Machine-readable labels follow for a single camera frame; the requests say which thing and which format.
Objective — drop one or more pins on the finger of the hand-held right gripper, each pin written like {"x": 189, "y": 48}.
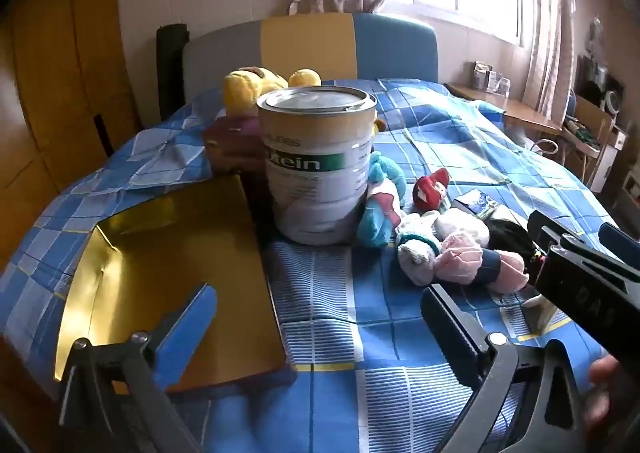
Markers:
{"x": 617, "y": 243}
{"x": 545, "y": 225}

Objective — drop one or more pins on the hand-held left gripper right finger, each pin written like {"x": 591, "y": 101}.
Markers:
{"x": 450, "y": 328}

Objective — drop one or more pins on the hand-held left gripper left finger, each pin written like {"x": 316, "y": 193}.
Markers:
{"x": 187, "y": 333}

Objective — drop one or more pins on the blue tissue pack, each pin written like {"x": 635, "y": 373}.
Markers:
{"x": 475, "y": 203}

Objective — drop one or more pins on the person's right hand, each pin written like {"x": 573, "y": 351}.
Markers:
{"x": 605, "y": 393}

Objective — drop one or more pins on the black cloth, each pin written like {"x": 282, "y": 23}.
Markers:
{"x": 510, "y": 238}

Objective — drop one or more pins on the gold lined box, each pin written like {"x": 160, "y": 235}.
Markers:
{"x": 190, "y": 253}

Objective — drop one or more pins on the white sock with teal band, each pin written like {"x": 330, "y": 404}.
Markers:
{"x": 417, "y": 253}

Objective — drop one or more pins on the white plastic bag of cotton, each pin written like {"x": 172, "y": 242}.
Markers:
{"x": 462, "y": 225}

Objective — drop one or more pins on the cluttered wooden shelf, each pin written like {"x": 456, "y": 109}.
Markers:
{"x": 595, "y": 143}

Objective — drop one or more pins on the wooden desk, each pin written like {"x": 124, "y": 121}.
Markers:
{"x": 520, "y": 113}

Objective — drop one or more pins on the red strawberry plush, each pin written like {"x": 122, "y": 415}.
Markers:
{"x": 430, "y": 190}

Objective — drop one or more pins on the blue plaid blanket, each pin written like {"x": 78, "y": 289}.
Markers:
{"x": 450, "y": 143}

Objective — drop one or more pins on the small white fan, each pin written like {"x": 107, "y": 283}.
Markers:
{"x": 612, "y": 103}

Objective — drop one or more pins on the blue and pink plush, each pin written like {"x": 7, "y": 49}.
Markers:
{"x": 382, "y": 198}

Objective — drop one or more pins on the clear containers on desk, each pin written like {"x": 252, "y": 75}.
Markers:
{"x": 490, "y": 78}

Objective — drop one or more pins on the maroon box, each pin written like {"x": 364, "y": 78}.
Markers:
{"x": 230, "y": 143}

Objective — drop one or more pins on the white metal can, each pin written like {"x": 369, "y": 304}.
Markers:
{"x": 315, "y": 173}

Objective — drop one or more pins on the yellow giraffe plush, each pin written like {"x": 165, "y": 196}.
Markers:
{"x": 250, "y": 85}

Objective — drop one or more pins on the wooden wardrobe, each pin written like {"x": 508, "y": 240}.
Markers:
{"x": 55, "y": 83}

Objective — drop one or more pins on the blue and yellow headboard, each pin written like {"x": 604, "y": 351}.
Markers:
{"x": 310, "y": 48}

